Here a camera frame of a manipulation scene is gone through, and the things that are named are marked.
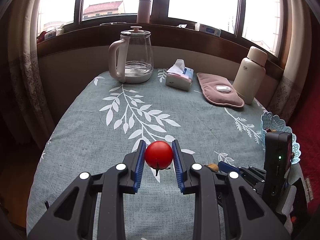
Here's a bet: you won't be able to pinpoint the green leaf pattern tablecloth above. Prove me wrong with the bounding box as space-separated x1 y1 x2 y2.
27 70 267 239

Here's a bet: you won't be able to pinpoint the right beige curtain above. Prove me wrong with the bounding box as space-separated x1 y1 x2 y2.
268 0 312 122

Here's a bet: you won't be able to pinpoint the white blue box on sill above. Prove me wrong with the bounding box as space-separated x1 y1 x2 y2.
194 23 221 37

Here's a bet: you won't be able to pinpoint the left beige curtain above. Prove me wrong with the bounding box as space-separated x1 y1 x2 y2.
8 0 54 148

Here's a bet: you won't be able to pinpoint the beige curtain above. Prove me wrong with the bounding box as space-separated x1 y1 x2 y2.
268 0 312 122
8 0 54 148

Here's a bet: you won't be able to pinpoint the pink hot water bag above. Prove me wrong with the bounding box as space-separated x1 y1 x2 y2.
197 73 245 108

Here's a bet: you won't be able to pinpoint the cream thermos flask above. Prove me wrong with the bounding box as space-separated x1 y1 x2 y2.
233 46 267 105

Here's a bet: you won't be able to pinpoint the white items on sill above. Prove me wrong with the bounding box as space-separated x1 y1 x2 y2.
36 25 65 42

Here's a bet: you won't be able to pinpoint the glass kettle white handle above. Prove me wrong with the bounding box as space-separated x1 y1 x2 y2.
108 26 154 84

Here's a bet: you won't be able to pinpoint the light blue plastic basket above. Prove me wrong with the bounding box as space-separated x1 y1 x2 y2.
260 112 301 165

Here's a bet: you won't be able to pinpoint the tissue pack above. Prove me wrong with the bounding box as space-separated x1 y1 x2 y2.
165 59 194 91

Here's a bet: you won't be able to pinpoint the pink tumbler on sill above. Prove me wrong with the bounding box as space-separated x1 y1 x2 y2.
137 0 152 23

